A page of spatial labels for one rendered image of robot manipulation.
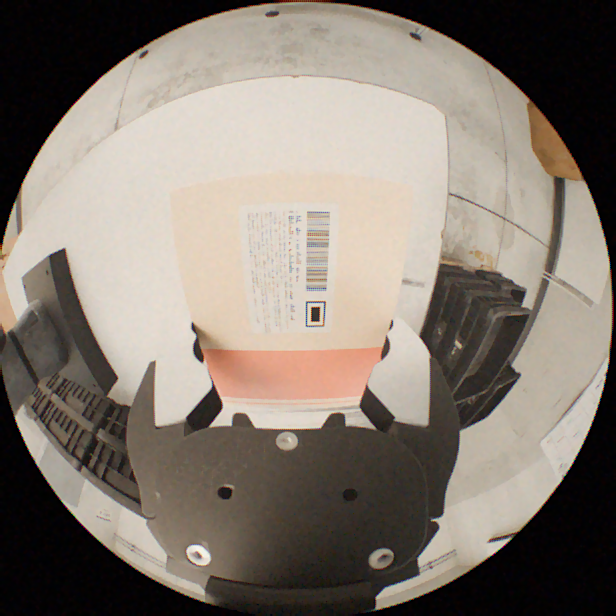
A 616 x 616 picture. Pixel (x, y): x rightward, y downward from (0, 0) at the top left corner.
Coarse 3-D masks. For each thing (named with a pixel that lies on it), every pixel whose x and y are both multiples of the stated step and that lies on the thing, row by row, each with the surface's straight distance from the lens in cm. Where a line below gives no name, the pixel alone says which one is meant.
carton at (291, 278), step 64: (192, 192) 10; (256, 192) 9; (320, 192) 9; (384, 192) 10; (192, 256) 11; (256, 256) 10; (320, 256) 9; (384, 256) 10; (192, 320) 12; (256, 320) 11; (320, 320) 11; (384, 320) 12; (256, 384) 15; (320, 384) 14
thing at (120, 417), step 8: (120, 408) 57; (128, 408) 54; (112, 416) 57; (120, 416) 55; (128, 416) 53; (112, 424) 55; (120, 424) 53; (104, 432) 54; (112, 432) 54; (120, 432) 52; (104, 440) 53; (112, 440) 52; (120, 440) 50; (120, 448) 49
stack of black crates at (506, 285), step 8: (480, 272) 117; (488, 272) 126; (488, 280) 110; (496, 280) 111; (504, 280) 123; (512, 280) 133; (496, 288) 107; (504, 288) 104; (512, 288) 113; (520, 288) 120; (512, 296) 134; (520, 296) 131
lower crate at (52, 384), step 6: (48, 378) 94; (54, 378) 90; (60, 378) 87; (42, 384) 92; (48, 384) 91; (54, 384) 87; (60, 384) 84; (48, 390) 85; (54, 390) 84; (48, 396) 85
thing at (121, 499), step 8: (88, 472) 54; (88, 480) 53; (96, 480) 51; (104, 488) 49; (112, 488) 48; (112, 496) 48; (120, 496) 46; (120, 504) 46; (128, 504) 45; (136, 504) 44; (136, 512) 44
